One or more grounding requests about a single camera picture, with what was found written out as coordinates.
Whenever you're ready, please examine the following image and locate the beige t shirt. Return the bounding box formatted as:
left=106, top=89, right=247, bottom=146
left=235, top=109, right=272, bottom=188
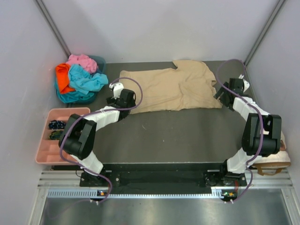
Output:
left=120, top=60, right=222, bottom=114

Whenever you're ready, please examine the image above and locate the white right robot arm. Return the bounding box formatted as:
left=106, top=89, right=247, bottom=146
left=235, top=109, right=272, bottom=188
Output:
left=214, top=75, right=282, bottom=186

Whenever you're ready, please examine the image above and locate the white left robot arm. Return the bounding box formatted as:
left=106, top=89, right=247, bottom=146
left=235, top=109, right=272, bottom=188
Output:
left=58, top=89, right=136, bottom=186

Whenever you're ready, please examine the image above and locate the cyan t shirt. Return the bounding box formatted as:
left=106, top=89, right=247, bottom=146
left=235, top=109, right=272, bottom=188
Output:
left=54, top=64, right=108, bottom=104

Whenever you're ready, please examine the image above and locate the pink t shirt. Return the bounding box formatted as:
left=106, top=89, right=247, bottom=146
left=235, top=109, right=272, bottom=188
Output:
left=66, top=54, right=98, bottom=74

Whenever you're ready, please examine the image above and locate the teal plastic basket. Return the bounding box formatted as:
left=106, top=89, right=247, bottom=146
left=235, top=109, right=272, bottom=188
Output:
left=54, top=54, right=108, bottom=104

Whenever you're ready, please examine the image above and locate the orange t shirt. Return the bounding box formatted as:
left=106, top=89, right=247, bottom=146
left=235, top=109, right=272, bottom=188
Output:
left=55, top=63, right=75, bottom=94

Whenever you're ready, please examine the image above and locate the dark patterned rolled item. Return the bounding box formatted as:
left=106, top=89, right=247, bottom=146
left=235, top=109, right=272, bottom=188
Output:
left=48, top=120, right=66, bottom=130
left=49, top=130, right=63, bottom=140

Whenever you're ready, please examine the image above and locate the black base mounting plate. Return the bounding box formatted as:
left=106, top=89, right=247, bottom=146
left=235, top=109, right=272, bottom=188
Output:
left=79, top=170, right=225, bottom=195

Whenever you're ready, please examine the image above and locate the cream fabric storage bag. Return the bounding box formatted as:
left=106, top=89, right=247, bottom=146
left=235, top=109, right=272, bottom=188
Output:
left=251, top=132, right=291, bottom=176

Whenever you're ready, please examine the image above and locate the pink compartment tray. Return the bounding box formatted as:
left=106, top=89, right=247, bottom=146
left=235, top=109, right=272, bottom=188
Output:
left=35, top=107, right=90, bottom=165

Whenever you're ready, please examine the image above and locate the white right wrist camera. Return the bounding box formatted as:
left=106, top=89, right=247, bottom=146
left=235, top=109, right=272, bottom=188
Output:
left=239, top=74, right=250, bottom=93

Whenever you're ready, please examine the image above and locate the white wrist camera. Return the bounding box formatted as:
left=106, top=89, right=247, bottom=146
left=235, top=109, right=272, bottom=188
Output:
left=239, top=74, right=250, bottom=93
left=109, top=82, right=124, bottom=99

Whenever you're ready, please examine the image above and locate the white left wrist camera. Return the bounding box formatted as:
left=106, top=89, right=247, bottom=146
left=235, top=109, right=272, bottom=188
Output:
left=109, top=82, right=124, bottom=99

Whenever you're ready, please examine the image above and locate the aluminium frame post right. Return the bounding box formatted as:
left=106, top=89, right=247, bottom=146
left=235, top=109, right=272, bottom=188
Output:
left=244, top=0, right=287, bottom=67

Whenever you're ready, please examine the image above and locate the aluminium frame post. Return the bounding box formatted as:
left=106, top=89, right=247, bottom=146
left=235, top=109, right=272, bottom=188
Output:
left=244, top=0, right=287, bottom=67
left=34, top=0, right=71, bottom=57

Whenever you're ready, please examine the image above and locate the slotted cable duct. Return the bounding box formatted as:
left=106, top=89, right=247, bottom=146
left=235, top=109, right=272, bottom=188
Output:
left=46, top=188, right=237, bottom=200

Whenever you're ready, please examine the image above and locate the aluminium frame post left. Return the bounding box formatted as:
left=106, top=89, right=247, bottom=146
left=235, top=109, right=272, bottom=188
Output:
left=34, top=0, right=71, bottom=57

